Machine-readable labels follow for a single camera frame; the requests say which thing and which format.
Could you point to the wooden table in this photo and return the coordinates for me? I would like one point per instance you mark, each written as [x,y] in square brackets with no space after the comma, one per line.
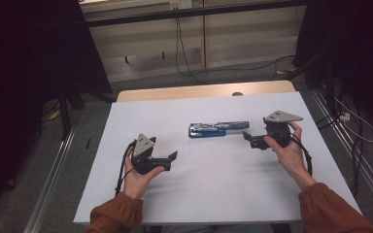
[191,92]

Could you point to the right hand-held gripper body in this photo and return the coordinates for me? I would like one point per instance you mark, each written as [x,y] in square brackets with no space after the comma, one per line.
[278,129]

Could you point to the beige cabinet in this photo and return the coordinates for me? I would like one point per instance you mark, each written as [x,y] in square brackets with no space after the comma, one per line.
[239,42]

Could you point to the person's right hand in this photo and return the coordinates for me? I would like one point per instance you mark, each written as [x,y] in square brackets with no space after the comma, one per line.
[289,158]

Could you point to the black metal stand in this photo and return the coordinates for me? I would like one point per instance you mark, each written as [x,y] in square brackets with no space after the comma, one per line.
[65,113]
[328,84]

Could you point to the small black stick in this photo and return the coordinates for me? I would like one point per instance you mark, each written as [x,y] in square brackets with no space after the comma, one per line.
[88,142]

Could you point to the yellow floor tape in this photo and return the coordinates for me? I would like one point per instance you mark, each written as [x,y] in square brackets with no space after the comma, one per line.
[55,114]
[286,70]

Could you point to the blue stapler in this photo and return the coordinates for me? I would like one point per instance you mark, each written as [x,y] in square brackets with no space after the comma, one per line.
[212,128]

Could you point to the white power adapter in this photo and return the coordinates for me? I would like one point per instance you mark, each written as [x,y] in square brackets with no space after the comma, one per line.
[345,116]

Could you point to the white table cover sheet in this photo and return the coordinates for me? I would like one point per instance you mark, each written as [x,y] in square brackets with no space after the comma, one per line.
[207,194]

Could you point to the person's left hand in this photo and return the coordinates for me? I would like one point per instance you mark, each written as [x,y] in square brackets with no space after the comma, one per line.
[136,183]

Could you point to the black curtain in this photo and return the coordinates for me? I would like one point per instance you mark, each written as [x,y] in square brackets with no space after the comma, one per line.
[362,48]
[19,64]

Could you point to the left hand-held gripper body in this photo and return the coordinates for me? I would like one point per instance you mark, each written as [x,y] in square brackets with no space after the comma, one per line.
[142,152]

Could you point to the aluminium floor rail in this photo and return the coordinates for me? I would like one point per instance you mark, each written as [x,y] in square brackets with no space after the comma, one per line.
[50,181]
[349,142]

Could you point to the black crossbar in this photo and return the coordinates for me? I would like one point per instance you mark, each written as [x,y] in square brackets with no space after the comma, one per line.
[142,17]

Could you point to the white wall socket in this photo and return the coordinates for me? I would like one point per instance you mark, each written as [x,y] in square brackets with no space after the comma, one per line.
[180,4]

